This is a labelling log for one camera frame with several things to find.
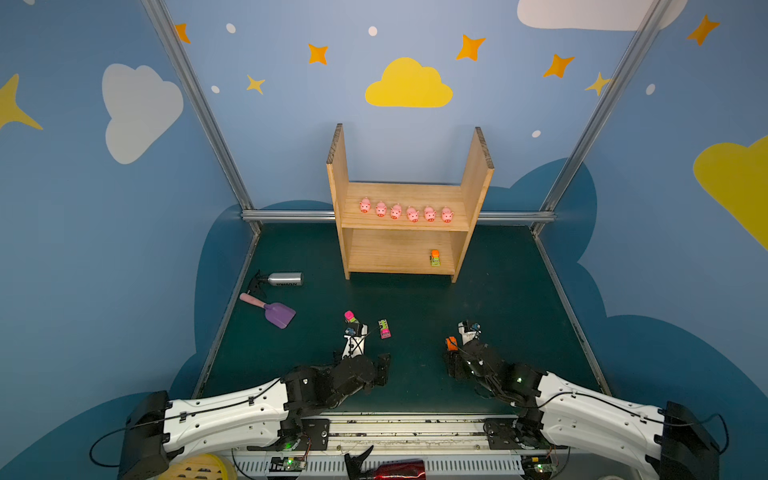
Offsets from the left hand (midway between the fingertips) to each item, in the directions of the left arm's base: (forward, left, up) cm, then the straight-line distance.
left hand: (382, 361), depth 76 cm
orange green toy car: (+36, -17, -2) cm, 40 cm away
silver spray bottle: (+30, +37, -7) cm, 48 cm away
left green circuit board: (-21, +22, -11) cm, 33 cm away
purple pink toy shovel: (+18, +35, -10) cm, 41 cm away
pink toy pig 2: (+38, +1, +19) cm, 42 cm away
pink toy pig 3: (+36, -3, +19) cm, 41 cm away
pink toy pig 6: (+35, -18, +19) cm, 44 cm away
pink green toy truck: (+17, +11, -8) cm, 22 cm away
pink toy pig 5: (+35, -13, +19) cm, 42 cm away
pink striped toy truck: (+12, -1, -9) cm, 15 cm away
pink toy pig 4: (+35, -8, +19) cm, 41 cm away
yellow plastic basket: (-22, +40, -8) cm, 47 cm away
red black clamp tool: (-22, -2, -8) cm, 24 cm away
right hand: (+5, -20, -5) cm, 21 cm away
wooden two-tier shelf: (+32, -2, +16) cm, 36 cm away
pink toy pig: (+39, +6, +19) cm, 44 cm away
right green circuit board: (-21, -38, -12) cm, 45 cm away
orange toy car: (+8, -20, -9) cm, 24 cm away
